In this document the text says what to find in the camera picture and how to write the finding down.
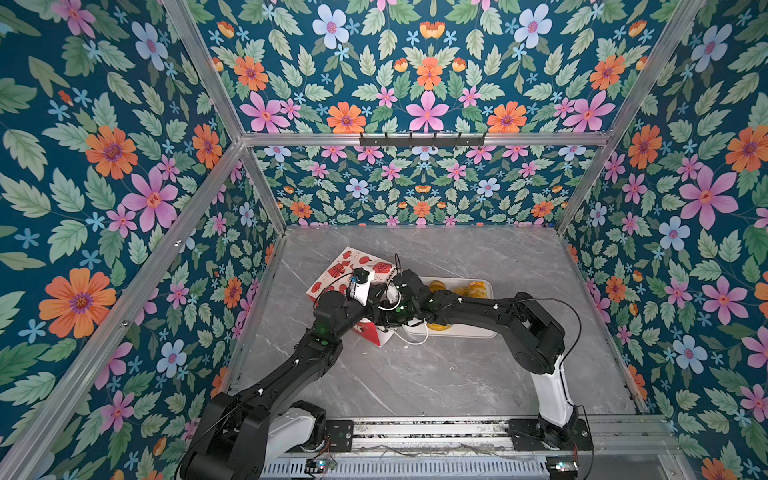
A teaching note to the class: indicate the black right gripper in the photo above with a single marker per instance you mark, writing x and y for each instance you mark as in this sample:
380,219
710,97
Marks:
387,318

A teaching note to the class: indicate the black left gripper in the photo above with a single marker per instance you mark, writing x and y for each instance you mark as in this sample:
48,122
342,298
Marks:
371,309

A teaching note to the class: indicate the striped yellow bread roll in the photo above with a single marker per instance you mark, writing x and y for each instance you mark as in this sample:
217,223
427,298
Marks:
436,286

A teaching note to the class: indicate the small yellow donut bread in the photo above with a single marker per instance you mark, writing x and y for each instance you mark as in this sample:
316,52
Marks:
438,327

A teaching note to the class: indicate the red white paper bag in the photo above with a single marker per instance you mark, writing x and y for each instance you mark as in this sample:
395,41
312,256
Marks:
337,277

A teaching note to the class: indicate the pale striped bread loaf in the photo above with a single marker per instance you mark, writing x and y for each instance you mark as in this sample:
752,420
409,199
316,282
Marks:
478,290

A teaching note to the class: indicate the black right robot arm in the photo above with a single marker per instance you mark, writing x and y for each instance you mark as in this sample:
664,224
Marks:
535,339

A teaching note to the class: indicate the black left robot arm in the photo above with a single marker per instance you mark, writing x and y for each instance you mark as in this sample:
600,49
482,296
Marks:
232,438

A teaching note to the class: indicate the white plastic tray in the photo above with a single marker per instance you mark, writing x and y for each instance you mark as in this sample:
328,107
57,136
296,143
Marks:
468,330

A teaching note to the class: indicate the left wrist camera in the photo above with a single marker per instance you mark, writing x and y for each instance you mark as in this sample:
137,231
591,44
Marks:
360,284

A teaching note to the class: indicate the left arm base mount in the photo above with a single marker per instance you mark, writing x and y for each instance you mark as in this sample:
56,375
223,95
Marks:
333,435

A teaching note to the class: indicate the black hook rail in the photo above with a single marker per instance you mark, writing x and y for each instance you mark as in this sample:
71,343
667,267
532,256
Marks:
409,140

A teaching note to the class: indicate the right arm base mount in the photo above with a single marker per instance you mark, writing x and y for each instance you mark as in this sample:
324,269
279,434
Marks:
538,435

